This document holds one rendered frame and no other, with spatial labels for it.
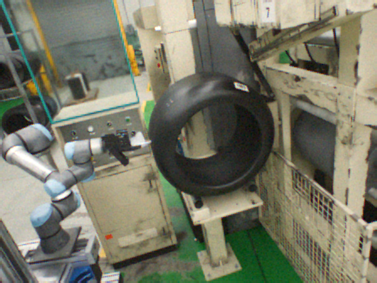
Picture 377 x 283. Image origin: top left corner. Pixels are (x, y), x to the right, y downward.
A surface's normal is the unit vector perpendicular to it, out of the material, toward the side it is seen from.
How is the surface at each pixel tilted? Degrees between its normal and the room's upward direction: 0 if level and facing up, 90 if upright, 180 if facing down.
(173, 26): 90
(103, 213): 90
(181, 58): 90
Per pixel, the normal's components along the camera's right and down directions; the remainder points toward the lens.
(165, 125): -0.50, 0.04
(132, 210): 0.25, 0.41
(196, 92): -0.11, -0.35
